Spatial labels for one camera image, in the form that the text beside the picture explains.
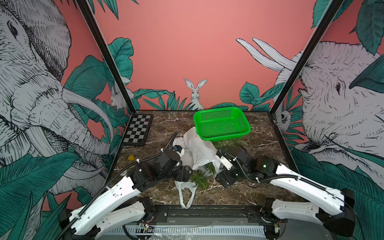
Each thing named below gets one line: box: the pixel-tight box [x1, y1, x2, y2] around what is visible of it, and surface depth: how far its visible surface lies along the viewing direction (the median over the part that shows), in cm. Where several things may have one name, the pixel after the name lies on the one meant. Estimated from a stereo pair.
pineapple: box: [190, 163, 217, 190], surface depth 82 cm
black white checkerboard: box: [123, 113, 153, 146], surface depth 106 cm
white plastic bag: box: [172, 127, 221, 209], surface depth 81 cm
